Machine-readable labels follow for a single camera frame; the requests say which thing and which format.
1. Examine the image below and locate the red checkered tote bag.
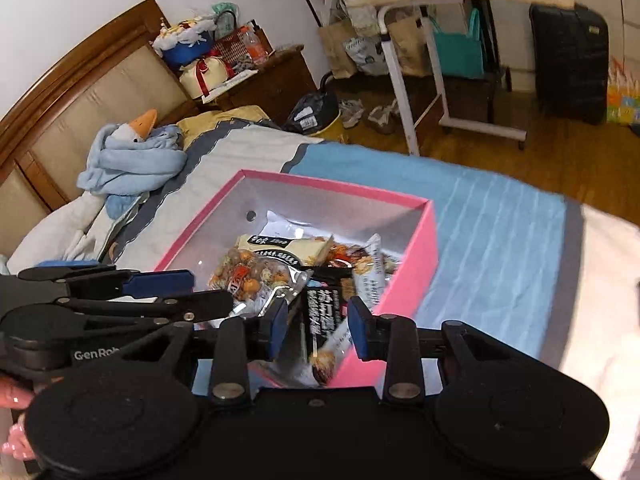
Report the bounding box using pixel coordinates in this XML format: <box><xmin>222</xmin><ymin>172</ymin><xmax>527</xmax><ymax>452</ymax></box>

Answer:
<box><xmin>212</xmin><ymin>10</ymin><xmax>251</xmax><ymax>69</ymax></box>

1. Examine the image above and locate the yellow pillow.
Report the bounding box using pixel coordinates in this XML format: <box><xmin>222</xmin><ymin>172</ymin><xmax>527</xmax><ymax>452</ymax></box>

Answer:
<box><xmin>177</xmin><ymin>105</ymin><xmax>272</xmax><ymax>151</ymax></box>

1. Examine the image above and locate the brown paper bag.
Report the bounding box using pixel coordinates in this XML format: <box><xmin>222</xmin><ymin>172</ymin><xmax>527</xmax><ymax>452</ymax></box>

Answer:
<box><xmin>387</xmin><ymin>15</ymin><xmax>434</xmax><ymax>79</ymax></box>
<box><xmin>318</xmin><ymin>15</ymin><xmax>359</xmax><ymax>80</ymax></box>

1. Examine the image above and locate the black suitcase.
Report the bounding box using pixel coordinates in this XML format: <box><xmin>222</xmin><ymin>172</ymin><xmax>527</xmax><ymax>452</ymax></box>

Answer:
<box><xmin>529</xmin><ymin>2</ymin><xmax>611</xmax><ymax>126</ymax></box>

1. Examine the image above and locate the clear mixed nut snack bag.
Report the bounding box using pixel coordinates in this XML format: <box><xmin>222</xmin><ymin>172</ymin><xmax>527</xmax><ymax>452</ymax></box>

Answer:
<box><xmin>209</xmin><ymin>246</ymin><xmax>308</xmax><ymax>317</ymax></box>

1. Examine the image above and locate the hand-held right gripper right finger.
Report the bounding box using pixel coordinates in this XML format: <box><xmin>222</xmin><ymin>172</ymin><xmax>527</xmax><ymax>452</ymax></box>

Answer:
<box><xmin>347</xmin><ymin>296</ymin><xmax>544</xmax><ymax>404</ymax></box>

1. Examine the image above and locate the white sneaker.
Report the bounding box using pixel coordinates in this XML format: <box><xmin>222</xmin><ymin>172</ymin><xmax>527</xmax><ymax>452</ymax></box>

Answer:
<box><xmin>339</xmin><ymin>99</ymin><xmax>365</xmax><ymax>129</ymax></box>

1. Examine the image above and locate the white goose plush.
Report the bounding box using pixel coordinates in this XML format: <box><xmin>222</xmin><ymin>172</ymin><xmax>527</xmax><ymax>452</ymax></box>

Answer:
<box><xmin>65</xmin><ymin>109</ymin><xmax>160</xmax><ymax>261</ymax></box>

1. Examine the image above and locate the wooden nightstand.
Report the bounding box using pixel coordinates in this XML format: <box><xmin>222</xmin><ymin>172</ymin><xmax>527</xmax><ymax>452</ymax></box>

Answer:
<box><xmin>200</xmin><ymin>45</ymin><xmax>319</xmax><ymax>124</ymax></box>

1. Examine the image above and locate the white printed shopping bag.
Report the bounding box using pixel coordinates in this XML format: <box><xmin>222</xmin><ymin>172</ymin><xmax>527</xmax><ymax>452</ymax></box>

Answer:
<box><xmin>342</xmin><ymin>35</ymin><xmax>386</xmax><ymax>77</ymax></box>

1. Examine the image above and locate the person's left hand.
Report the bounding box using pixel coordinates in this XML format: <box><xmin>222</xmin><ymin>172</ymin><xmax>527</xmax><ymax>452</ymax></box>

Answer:
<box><xmin>0</xmin><ymin>377</ymin><xmax>36</xmax><ymax>459</ymax></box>

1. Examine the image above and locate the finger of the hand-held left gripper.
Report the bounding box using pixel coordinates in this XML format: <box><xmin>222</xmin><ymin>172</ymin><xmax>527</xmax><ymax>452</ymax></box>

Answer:
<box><xmin>17</xmin><ymin>265</ymin><xmax>195</xmax><ymax>297</ymax></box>
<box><xmin>57</xmin><ymin>290</ymin><xmax>235</xmax><ymax>324</ymax></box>

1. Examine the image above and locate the white paper sheet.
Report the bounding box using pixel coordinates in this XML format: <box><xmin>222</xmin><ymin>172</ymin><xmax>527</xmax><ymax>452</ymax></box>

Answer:
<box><xmin>200</xmin><ymin>67</ymin><xmax>261</xmax><ymax>104</ymax></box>

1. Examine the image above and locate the orange snack bag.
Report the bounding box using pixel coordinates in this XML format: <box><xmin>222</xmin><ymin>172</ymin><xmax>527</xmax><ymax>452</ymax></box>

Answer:
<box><xmin>315</xmin><ymin>241</ymin><xmax>373</xmax><ymax>268</ymax></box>

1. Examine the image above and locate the yellow bin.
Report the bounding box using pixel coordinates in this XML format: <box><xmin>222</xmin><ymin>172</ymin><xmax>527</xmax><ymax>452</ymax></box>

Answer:
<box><xmin>320</xmin><ymin>112</ymin><xmax>346</xmax><ymax>144</ymax></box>

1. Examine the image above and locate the green white plastic bag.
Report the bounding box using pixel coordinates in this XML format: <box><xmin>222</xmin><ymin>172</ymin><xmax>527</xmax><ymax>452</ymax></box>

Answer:
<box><xmin>210</xmin><ymin>2</ymin><xmax>241</xmax><ymax>29</ymax></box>

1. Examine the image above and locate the cream packet with black label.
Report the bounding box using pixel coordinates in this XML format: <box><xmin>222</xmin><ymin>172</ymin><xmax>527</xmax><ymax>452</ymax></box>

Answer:
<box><xmin>236</xmin><ymin>232</ymin><xmax>335</xmax><ymax>267</ymax></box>

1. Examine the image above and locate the white paper bag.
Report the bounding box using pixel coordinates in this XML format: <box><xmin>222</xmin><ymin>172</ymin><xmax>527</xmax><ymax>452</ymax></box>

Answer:
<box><xmin>322</xmin><ymin>0</ymin><xmax>351</xmax><ymax>26</ymax></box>

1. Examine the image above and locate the bouquet in blue wrap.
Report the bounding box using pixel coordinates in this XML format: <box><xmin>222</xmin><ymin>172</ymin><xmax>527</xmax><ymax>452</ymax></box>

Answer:
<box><xmin>152</xmin><ymin>16</ymin><xmax>219</xmax><ymax>69</ymax></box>

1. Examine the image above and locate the light blue blanket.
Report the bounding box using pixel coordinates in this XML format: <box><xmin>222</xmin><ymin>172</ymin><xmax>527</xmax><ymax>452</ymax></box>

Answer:
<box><xmin>77</xmin><ymin>122</ymin><xmax>189</xmax><ymax>211</ymax></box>

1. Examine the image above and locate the white silver printed packet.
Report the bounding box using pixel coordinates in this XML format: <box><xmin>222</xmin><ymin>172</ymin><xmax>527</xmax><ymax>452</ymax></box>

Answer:
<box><xmin>262</xmin><ymin>209</ymin><xmax>326</xmax><ymax>241</ymax></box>

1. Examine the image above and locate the cream gift box red ribbon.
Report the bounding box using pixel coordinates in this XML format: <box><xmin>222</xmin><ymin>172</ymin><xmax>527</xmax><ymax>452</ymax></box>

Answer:
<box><xmin>179</xmin><ymin>55</ymin><xmax>234</xmax><ymax>100</ymax></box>

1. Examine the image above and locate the colourful cartoon print box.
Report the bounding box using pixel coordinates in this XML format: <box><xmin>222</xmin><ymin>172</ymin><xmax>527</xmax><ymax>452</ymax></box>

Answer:
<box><xmin>606</xmin><ymin>57</ymin><xmax>640</xmax><ymax>126</ymax></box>

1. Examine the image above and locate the teal tote bag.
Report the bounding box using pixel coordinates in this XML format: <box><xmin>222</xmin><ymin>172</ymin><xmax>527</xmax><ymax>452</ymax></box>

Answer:
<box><xmin>430</xmin><ymin>7</ymin><xmax>486</xmax><ymax>80</ymax></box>

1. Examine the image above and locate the pink cardboard box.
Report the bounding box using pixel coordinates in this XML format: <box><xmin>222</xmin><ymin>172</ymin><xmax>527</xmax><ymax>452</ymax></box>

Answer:
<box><xmin>154</xmin><ymin>170</ymin><xmax>441</xmax><ymax>391</ymax></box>

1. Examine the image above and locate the orange drink bottle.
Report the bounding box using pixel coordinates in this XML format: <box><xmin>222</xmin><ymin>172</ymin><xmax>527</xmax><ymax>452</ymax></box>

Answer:
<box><xmin>239</xmin><ymin>26</ymin><xmax>268</xmax><ymax>66</ymax></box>

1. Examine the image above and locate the black plastic bag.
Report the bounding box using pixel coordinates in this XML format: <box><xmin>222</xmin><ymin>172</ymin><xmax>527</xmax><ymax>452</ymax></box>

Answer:
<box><xmin>287</xmin><ymin>91</ymin><xmax>341</xmax><ymax>136</ymax></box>

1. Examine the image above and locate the wooden padded headboard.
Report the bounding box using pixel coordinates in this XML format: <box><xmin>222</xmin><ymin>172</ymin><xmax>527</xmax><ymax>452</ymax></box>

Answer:
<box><xmin>0</xmin><ymin>0</ymin><xmax>202</xmax><ymax>256</ymax></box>

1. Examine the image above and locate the white cracker packet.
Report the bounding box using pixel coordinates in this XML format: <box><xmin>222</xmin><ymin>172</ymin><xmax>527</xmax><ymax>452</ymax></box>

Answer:
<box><xmin>350</xmin><ymin>234</ymin><xmax>402</xmax><ymax>311</ymax></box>

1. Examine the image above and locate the black cracker packet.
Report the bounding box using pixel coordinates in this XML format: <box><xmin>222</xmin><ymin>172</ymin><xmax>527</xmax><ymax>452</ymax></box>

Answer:
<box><xmin>299</xmin><ymin>267</ymin><xmax>358</xmax><ymax>387</ymax></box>

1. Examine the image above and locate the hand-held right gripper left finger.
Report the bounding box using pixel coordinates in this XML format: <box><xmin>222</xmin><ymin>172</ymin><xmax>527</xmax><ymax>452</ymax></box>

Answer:
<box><xmin>117</xmin><ymin>301</ymin><xmax>290</xmax><ymax>406</ymax></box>

